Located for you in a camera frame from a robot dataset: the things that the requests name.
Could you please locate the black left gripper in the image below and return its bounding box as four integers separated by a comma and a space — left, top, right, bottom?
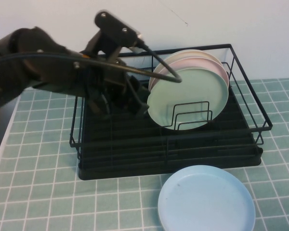
80, 32, 150, 118

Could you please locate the light green round plate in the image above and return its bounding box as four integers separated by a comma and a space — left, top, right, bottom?
146, 67, 230, 131

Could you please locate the cream round plate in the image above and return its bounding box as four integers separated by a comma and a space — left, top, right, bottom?
148, 49, 220, 90

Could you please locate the pink round plate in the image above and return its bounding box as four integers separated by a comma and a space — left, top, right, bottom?
149, 56, 229, 92

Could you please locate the light blue round plate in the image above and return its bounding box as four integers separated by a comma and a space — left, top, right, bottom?
158, 165, 257, 231

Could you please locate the black plastic drip tray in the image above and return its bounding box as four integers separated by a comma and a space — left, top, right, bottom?
78, 81, 263, 180

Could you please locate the green checkered tablecloth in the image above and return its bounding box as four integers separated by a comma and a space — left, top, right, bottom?
0, 78, 289, 231

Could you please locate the black camera cable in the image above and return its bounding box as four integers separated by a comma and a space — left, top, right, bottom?
0, 39, 183, 84

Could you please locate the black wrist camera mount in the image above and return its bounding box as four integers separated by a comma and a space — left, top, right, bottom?
93, 10, 143, 48

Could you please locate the black wire dish rack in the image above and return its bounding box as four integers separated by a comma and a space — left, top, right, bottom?
69, 43, 273, 167

